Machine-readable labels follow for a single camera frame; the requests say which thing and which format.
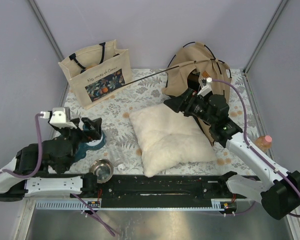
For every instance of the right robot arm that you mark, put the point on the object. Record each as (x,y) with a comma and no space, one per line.
(278,190)

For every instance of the clear plastic water bottle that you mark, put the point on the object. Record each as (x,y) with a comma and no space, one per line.
(118,159)

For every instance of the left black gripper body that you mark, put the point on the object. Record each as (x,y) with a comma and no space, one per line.
(78,135)

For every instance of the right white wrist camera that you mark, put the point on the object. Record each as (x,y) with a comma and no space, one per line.
(205,86)

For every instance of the pink capped juice bottle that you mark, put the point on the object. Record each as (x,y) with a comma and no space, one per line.
(264,143)

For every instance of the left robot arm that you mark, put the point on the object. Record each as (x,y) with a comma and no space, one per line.
(40,169)

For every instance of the beige floral tote bag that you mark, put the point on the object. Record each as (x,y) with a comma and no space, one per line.
(97,72)

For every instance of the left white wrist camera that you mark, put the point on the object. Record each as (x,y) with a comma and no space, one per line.
(58,116)

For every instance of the stainless steel bowl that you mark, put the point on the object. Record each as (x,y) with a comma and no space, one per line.
(103,169)

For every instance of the black tent pole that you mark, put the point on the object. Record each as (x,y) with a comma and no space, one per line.
(176,66)

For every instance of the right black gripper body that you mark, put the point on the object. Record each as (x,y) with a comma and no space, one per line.
(195,106)

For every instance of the beige fabric pet tent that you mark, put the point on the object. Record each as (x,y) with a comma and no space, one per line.
(194,63)

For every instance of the cream fluffy pillow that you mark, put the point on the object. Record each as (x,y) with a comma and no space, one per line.
(167,138)

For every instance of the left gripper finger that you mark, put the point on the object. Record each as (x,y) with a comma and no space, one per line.
(86,124)
(95,129)

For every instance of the floral patterned table mat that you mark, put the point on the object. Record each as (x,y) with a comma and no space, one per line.
(116,109)

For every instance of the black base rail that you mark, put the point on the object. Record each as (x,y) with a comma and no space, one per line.
(158,192)

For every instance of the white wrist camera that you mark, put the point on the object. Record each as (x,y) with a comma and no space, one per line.
(58,116)
(205,86)

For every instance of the teal pet bowl stand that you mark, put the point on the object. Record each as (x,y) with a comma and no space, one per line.
(89,146)

